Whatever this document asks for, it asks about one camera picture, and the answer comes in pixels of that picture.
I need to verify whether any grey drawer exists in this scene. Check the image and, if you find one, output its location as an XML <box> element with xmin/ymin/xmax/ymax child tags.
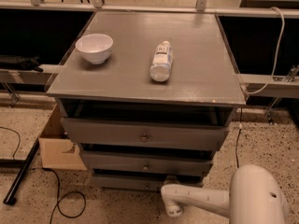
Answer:
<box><xmin>81</xmin><ymin>151</ymin><xmax>212</xmax><ymax>176</ymax></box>
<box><xmin>92</xmin><ymin>173</ymin><xmax>204</xmax><ymax>192</ymax></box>
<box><xmin>61</xmin><ymin>118</ymin><xmax>228</xmax><ymax>150</ymax></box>

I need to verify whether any black cloth on rail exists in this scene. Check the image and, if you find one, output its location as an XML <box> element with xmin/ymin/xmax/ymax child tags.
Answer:
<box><xmin>0</xmin><ymin>55</ymin><xmax>43</xmax><ymax>73</ymax></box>

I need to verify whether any white ceramic bowl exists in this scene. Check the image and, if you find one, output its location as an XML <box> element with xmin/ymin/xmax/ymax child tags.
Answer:
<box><xmin>76</xmin><ymin>34</ymin><xmax>113</xmax><ymax>64</ymax></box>

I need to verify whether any white cable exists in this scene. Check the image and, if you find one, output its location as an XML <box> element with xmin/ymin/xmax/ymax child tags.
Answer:
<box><xmin>240</xmin><ymin>7</ymin><xmax>286</xmax><ymax>96</ymax></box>

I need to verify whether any cardboard box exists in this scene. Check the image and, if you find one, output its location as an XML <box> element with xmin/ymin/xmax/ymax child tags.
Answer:
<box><xmin>38</xmin><ymin>105</ymin><xmax>86</xmax><ymax>170</ymax></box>

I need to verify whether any grey top drawer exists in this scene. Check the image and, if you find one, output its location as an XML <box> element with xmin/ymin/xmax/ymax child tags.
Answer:
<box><xmin>61</xmin><ymin>118</ymin><xmax>228</xmax><ymax>150</ymax></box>

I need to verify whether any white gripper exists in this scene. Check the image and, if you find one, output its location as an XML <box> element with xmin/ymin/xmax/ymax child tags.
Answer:
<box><xmin>161</xmin><ymin>176</ymin><xmax>190</xmax><ymax>217</ymax></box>

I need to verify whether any metal rail frame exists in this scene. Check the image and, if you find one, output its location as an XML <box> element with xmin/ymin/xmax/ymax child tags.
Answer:
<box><xmin>1</xmin><ymin>0</ymin><xmax>299</xmax><ymax>108</ymax></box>

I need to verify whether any clear plastic bottle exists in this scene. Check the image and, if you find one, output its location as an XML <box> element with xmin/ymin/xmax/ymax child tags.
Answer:
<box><xmin>149</xmin><ymin>41</ymin><xmax>173</xmax><ymax>82</ymax></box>

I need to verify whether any black metal bar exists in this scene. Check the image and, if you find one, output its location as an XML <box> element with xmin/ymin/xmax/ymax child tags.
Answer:
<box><xmin>1</xmin><ymin>140</ymin><xmax>39</xmax><ymax>205</ymax></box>

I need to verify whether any black floor cable left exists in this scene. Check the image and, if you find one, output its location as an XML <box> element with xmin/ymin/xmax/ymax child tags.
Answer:
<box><xmin>0</xmin><ymin>125</ymin><xmax>87</xmax><ymax>224</ymax></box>

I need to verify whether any black floor cable right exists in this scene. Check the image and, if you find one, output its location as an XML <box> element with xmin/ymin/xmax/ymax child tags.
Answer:
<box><xmin>235</xmin><ymin>107</ymin><xmax>245</xmax><ymax>170</ymax></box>

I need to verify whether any grey bottom drawer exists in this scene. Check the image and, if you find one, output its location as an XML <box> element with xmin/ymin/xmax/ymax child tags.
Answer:
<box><xmin>92</xmin><ymin>173</ymin><xmax>204</xmax><ymax>192</ymax></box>

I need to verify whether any grey middle drawer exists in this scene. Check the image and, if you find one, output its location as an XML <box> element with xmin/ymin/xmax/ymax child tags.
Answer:
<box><xmin>81</xmin><ymin>151</ymin><xmax>212</xmax><ymax>176</ymax></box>

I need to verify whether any grey drawer cabinet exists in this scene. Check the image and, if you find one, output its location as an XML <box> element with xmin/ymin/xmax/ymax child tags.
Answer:
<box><xmin>48</xmin><ymin>11</ymin><xmax>245</xmax><ymax>186</ymax></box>

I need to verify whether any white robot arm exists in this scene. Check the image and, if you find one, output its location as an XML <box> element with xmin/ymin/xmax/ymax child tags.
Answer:
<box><xmin>161</xmin><ymin>164</ymin><xmax>289</xmax><ymax>224</ymax></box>

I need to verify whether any black floor cable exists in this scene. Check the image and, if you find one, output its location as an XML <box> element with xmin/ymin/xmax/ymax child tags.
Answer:
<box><xmin>235</xmin><ymin>107</ymin><xmax>245</xmax><ymax>170</ymax></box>
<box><xmin>0</xmin><ymin>125</ymin><xmax>87</xmax><ymax>224</ymax></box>

